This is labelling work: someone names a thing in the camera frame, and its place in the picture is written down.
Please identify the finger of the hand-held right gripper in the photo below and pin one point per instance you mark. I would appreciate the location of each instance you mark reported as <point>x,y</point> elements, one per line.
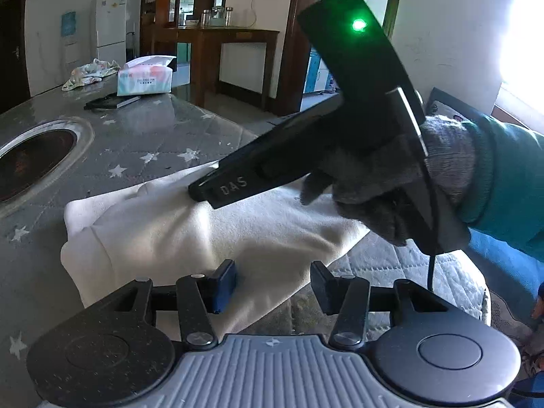
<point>225,187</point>

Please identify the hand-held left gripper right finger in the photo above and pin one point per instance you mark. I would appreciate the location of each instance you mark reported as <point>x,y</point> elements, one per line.
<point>323,289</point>

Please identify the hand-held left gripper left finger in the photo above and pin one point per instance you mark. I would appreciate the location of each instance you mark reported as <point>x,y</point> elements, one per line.
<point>223,289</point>

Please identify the white garment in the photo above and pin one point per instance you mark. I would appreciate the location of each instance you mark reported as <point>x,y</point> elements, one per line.
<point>170,229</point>

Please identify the person's right forearm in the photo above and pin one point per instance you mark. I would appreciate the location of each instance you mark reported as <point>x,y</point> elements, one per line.
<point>510,178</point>

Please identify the person's right hand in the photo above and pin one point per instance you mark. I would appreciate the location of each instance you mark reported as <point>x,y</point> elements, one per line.
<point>369,187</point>

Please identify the grey patterned cushion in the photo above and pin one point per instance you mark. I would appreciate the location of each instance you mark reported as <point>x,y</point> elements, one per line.
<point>442,104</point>

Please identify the grey star quilted tablecloth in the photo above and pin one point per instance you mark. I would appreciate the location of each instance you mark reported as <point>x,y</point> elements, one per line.
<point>148,136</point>

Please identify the tissue pack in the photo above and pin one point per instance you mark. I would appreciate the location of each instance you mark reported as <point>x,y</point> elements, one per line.
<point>144,80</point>

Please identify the dark wooden sideboard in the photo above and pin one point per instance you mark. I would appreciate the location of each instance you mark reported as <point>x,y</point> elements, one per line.
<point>212,34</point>

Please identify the floral cloth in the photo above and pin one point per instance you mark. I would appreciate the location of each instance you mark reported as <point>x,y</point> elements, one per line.
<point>89,72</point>

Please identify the blue covered chair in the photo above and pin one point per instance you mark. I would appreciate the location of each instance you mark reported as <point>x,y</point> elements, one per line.
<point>501,272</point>

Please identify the round inset cooktop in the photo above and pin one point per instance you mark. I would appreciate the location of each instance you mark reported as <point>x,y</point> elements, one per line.
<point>34,157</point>

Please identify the white refrigerator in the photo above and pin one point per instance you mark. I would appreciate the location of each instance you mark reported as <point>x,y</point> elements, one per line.
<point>110,25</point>

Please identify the white water dispenser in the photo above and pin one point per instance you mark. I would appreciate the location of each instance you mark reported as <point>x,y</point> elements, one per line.
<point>71,51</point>

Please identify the blue water bottle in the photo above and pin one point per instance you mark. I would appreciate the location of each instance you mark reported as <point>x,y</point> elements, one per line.
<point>69,23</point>

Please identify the dark entrance door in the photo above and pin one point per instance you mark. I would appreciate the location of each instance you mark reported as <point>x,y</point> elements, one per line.
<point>12,51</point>

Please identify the dark wooden door frame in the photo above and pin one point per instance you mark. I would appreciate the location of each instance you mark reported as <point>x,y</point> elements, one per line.
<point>297,51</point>

